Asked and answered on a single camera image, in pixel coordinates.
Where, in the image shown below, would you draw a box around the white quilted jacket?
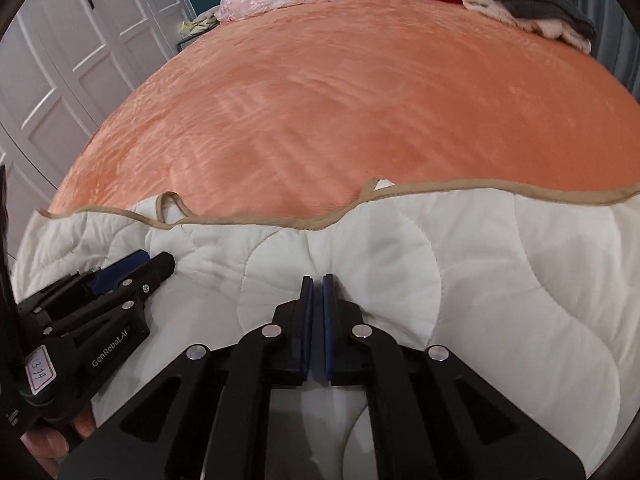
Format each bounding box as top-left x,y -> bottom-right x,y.
10,177 -> 640,480

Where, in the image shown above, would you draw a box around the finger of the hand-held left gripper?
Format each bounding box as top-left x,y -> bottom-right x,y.
47,252 -> 177,333
17,249 -> 151,318

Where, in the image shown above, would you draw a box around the person's left hand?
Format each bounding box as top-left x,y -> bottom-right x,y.
21,402 -> 97,480

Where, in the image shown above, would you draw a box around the orange plush blanket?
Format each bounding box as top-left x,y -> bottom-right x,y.
47,0 -> 640,228

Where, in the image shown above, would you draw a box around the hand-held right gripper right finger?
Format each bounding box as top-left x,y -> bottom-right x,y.
322,273 -> 587,480

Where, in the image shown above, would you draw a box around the pale yellow cloth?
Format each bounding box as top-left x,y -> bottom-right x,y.
180,7 -> 221,37

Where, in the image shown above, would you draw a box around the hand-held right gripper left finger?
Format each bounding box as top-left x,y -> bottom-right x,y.
57,275 -> 316,480

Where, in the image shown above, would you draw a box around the white panelled wardrobe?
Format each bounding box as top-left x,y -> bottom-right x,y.
0,0 -> 201,241

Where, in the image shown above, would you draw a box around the cream fleece garment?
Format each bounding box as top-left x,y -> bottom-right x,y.
462,0 -> 593,53

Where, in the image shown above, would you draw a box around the grey pleated curtain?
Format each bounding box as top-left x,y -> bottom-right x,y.
555,0 -> 640,106

